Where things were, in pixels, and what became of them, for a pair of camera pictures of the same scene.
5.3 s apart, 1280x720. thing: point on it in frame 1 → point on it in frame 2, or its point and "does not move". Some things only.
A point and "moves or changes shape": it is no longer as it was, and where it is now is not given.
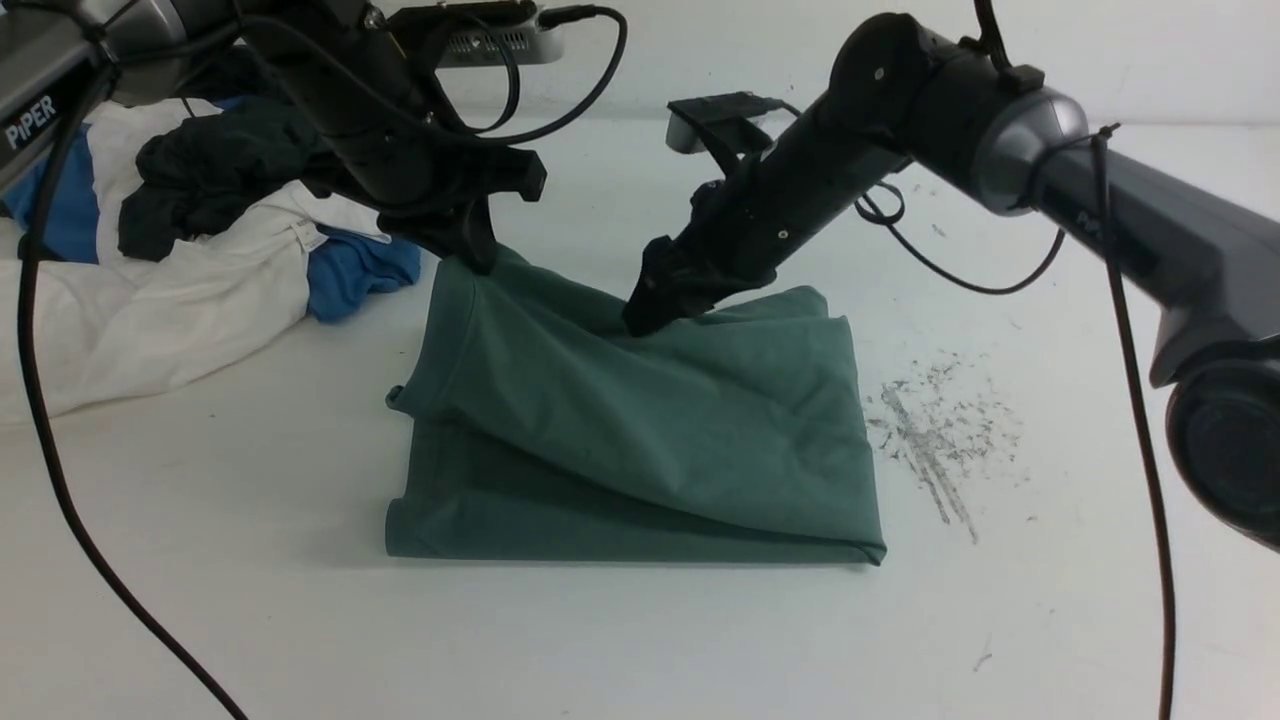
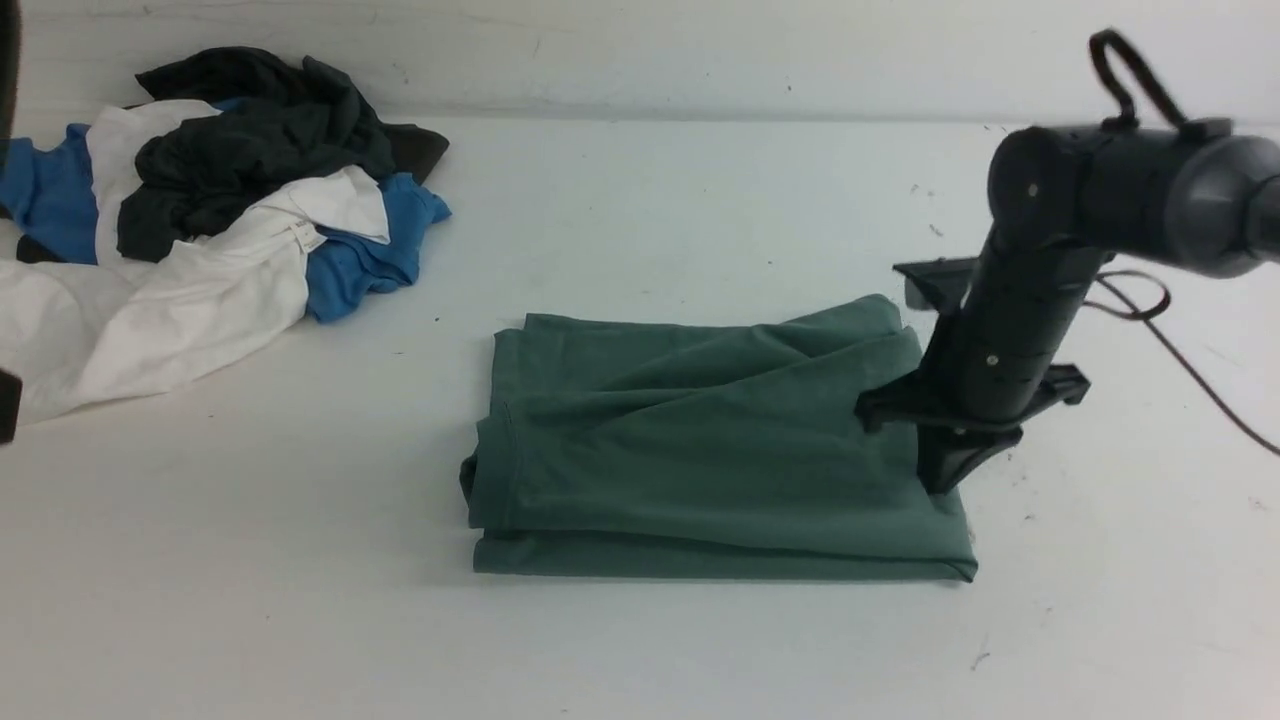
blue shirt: (345, 265) does not move
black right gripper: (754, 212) → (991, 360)
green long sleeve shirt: (535, 425) moves or changes shape
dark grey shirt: (217, 171) does not move
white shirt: (122, 324) does not move
